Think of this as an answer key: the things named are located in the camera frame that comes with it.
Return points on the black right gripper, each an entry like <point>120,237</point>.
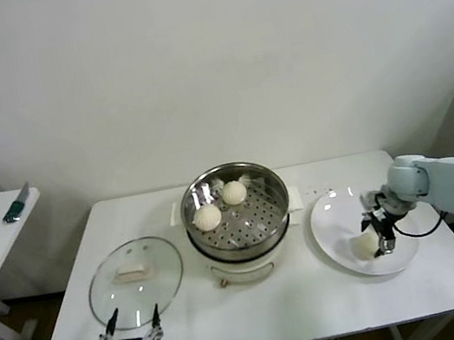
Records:
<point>384,225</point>

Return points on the white steamed baozi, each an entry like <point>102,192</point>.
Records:
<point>208,218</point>
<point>233,193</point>
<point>361,247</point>

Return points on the stainless steel steamer basket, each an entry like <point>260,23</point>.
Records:
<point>258,221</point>

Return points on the white round plate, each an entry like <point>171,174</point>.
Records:
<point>334,230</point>

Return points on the white electric cooker base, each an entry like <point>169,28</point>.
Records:
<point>244,270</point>

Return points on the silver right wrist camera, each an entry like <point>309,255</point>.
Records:
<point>371,201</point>

